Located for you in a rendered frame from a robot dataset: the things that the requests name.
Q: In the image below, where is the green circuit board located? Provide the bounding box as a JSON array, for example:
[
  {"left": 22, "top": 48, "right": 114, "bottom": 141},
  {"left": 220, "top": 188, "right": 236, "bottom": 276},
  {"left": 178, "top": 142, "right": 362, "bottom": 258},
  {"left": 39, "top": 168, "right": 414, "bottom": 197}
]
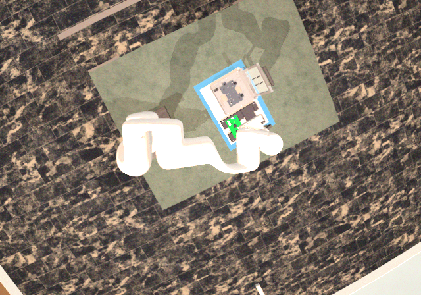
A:
[{"left": 225, "top": 115, "right": 241, "bottom": 138}]

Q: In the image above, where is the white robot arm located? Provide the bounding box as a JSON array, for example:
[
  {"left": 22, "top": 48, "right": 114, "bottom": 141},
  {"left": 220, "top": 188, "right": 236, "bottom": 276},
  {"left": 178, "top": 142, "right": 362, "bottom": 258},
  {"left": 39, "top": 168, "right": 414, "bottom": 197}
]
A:
[{"left": 116, "top": 112, "right": 283, "bottom": 176}]

